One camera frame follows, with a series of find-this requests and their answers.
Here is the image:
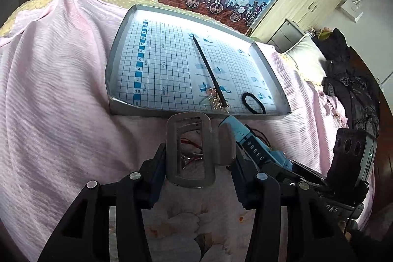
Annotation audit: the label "light blue smart watch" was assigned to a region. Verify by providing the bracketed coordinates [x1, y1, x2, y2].
[219, 116, 293, 171]

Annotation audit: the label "beige rectangular hair claw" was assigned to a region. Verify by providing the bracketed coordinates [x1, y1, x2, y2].
[166, 112, 236, 188]

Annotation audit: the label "red string bangle rings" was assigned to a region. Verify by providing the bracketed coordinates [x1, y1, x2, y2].
[179, 137, 205, 170]

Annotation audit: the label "black hair tie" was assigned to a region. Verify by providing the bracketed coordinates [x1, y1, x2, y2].
[241, 92, 267, 115]

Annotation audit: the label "black hair stick with charms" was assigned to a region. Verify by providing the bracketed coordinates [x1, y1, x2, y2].
[192, 34, 229, 113]

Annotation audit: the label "pink floral bed sheet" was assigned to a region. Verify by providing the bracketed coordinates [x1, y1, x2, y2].
[0, 0, 369, 262]

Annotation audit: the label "black clothes pile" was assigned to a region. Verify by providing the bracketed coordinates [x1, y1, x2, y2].
[312, 28, 380, 138]

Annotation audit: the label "white pillow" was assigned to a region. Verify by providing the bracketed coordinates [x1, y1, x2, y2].
[283, 34, 326, 86]

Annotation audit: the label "grey drawer cabinet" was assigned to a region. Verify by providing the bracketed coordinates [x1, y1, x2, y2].
[267, 19, 304, 53]

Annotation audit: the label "grey tray with grid paper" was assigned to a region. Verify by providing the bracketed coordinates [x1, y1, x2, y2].
[105, 5, 291, 119]

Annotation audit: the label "white paper bag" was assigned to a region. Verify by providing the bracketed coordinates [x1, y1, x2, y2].
[340, 0, 364, 23]

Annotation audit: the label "beige wooden wardrobe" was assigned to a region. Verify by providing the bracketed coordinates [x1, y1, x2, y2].
[248, 0, 343, 42]

